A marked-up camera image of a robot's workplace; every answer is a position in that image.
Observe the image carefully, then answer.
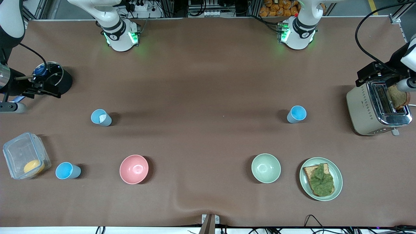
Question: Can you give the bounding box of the cream and chrome toaster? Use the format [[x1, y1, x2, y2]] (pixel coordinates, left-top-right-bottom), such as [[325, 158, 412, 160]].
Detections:
[[346, 81, 413, 136]]

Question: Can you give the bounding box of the pale green bowl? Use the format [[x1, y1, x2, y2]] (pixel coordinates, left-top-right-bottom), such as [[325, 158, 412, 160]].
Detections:
[[251, 153, 281, 184]]

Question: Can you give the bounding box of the green lettuce leaf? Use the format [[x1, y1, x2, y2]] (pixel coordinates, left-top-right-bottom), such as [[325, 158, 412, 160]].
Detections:
[[308, 163, 335, 197]]

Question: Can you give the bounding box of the brown bread slice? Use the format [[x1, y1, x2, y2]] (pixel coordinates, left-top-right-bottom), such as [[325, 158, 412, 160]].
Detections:
[[387, 85, 410, 110]]

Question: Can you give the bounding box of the black looped cable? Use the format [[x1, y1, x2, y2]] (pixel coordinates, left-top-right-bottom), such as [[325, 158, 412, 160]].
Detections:
[[304, 214, 326, 234]]

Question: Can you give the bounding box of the pink bowl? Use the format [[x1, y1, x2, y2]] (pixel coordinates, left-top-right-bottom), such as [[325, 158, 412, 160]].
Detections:
[[119, 154, 149, 185]]

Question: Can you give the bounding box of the glass lid with blue knob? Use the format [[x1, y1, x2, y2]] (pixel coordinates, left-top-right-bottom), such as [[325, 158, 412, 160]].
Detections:
[[32, 62, 64, 88]]

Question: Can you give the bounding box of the pale green plate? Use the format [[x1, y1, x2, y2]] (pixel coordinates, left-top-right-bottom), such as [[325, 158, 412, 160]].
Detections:
[[299, 157, 343, 202]]

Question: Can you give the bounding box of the light blue plastic cup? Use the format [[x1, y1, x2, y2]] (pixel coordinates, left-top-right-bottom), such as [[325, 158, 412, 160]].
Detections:
[[287, 105, 307, 124], [91, 109, 112, 127], [55, 162, 82, 180]]

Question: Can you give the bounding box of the metal table clamp bracket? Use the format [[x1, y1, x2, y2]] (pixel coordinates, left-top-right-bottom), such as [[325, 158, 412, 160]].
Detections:
[[201, 214, 220, 234]]

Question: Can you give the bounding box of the bag of orange buns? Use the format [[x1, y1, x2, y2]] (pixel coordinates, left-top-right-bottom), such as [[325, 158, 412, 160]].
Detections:
[[259, 0, 301, 18]]

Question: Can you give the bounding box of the toast slice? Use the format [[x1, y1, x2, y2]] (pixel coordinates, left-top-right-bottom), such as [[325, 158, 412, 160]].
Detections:
[[303, 163, 335, 197]]

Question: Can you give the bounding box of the white power strip with plugs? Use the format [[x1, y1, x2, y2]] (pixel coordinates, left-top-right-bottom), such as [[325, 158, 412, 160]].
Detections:
[[128, 1, 149, 12]]

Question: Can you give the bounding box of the yellow round food piece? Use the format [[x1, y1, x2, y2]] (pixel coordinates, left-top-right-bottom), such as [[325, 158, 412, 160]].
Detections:
[[23, 160, 45, 175]]

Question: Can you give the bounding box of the clear plastic food container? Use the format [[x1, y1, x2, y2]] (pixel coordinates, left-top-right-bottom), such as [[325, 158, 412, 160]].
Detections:
[[3, 132, 52, 180]]

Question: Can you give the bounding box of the brown table mat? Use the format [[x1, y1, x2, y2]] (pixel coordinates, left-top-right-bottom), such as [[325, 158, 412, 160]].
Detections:
[[0, 17, 416, 228]]

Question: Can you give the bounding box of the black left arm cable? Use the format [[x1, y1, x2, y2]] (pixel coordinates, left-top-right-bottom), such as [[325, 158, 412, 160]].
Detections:
[[355, 3, 416, 69]]

